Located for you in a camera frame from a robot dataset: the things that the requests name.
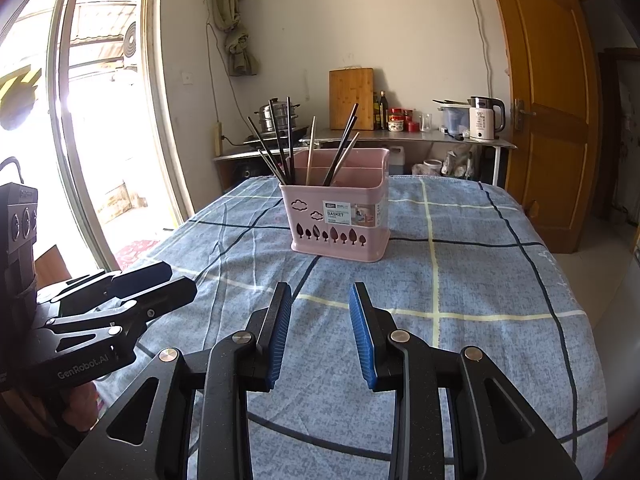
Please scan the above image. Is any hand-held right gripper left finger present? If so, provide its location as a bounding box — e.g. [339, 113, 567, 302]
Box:
[70, 281, 292, 480]

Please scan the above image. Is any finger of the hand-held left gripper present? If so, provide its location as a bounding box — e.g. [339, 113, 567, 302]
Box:
[37, 261, 173, 311]
[42, 276, 197, 356]

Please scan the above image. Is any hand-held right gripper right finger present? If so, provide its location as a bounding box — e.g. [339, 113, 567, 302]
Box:
[349, 281, 583, 480]

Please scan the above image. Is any pink plastic utensil basket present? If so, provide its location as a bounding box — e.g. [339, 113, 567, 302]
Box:
[278, 147, 392, 264]

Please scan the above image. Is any person's left hand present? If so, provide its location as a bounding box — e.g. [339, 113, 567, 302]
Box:
[57, 380, 103, 433]

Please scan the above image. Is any red patterned rug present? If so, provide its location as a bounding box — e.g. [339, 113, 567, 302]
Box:
[115, 239, 161, 273]

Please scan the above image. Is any brown wooden panel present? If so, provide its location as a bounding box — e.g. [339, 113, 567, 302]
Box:
[34, 244, 72, 288]

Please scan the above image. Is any blue plaid tablecloth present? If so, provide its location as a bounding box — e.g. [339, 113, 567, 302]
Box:
[92, 175, 608, 480]

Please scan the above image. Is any low steel shelf table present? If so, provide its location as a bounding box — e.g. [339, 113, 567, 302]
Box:
[212, 137, 311, 193]

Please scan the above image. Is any bunch of plastic bags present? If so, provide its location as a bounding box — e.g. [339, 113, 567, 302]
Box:
[442, 147, 476, 178]

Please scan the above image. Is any steel steamer pot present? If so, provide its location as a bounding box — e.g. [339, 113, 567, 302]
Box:
[252, 100, 301, 136]

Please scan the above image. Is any black induction cooker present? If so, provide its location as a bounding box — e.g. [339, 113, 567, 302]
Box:
[243, 127, 308, 147]

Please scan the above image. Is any steel kitchen table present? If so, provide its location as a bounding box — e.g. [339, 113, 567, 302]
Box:
[298, 127, 518, 186]

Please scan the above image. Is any outdoor condenser unit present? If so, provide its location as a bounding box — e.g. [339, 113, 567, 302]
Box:
[121, 22, 140, 68]

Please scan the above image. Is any water filter pitcher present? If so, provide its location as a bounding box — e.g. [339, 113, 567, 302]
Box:
[432, 99, 471, 135]

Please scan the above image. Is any bamboo cutting board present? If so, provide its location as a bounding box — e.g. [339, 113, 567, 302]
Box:
[328, 67, 376, 132]

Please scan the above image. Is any white electric kettle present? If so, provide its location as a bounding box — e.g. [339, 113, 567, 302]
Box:
[467, 96, 506, 142]

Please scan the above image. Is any beige curtain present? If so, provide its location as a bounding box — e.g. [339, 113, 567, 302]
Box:
[212, 0, 261, 77]

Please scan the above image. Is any wooden door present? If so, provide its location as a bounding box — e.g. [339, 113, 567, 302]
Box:
[484, 0, 601, 256]

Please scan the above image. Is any white sliding door frame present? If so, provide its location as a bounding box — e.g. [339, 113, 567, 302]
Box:
[0, 0, 197, 272]

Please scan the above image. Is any black wall cable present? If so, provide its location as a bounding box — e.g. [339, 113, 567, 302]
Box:
[205, 20, 246, 146]

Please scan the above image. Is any white wall cable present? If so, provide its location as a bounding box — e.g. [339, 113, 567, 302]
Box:
[457, 0, 493, 98]

